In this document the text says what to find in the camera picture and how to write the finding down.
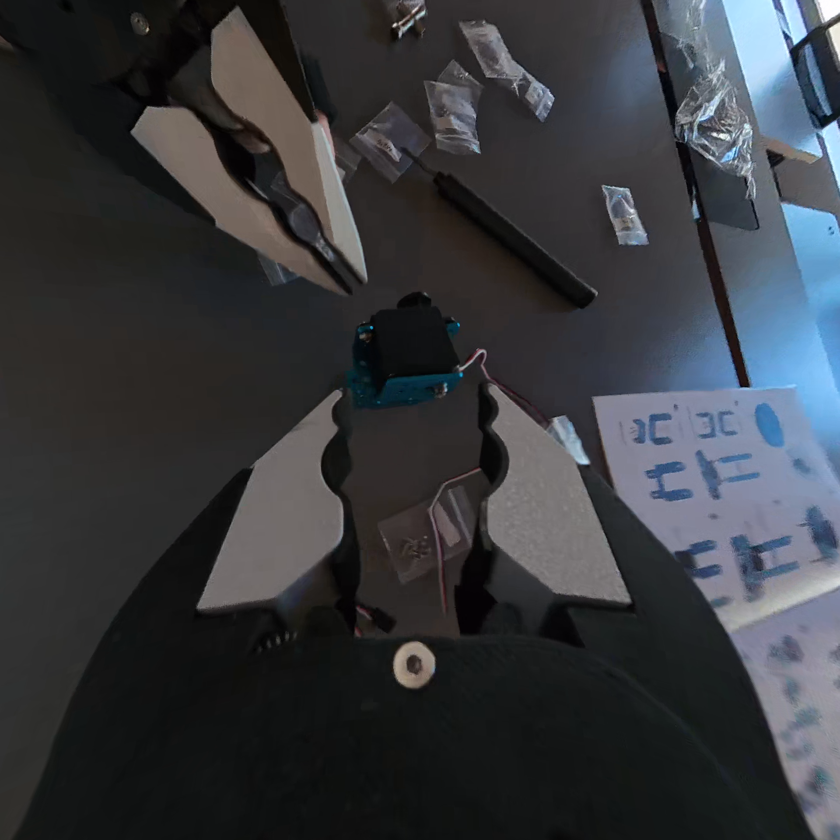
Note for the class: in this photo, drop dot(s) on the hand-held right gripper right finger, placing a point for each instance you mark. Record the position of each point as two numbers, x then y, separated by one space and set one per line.
551 525

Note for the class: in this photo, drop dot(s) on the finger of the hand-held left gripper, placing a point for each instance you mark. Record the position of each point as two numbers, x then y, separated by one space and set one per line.
275 111
197 170

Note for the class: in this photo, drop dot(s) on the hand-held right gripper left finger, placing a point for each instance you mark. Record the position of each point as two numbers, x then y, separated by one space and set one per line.
275 525

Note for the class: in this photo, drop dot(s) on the dark grey desk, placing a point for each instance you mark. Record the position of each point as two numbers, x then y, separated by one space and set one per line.
131 394

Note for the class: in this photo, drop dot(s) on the clear bag with white label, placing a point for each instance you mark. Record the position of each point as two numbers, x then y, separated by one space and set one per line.
390 141

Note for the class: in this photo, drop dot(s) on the clear bag of small screws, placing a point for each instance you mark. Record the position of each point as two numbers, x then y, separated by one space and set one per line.
407 548

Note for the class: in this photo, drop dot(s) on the small metal fitting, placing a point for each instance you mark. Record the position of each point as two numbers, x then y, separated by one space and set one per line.
407 16

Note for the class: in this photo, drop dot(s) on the white instruction booklet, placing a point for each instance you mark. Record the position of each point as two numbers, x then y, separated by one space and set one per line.
722 499

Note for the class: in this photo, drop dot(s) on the long clear parts bag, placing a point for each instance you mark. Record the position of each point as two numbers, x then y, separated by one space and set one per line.
505 65

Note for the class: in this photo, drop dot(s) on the black screwdriver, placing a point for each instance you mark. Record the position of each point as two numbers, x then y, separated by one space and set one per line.
512 243

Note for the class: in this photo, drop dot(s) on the clear bag with brass part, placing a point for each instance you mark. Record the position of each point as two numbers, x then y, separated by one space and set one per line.
625 215

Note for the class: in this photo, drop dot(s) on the crumpled clear plastic wrap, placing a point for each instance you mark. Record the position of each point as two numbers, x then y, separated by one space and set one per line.
715 124

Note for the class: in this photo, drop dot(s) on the black framed chair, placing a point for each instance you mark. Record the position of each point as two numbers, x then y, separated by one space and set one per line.
820 72

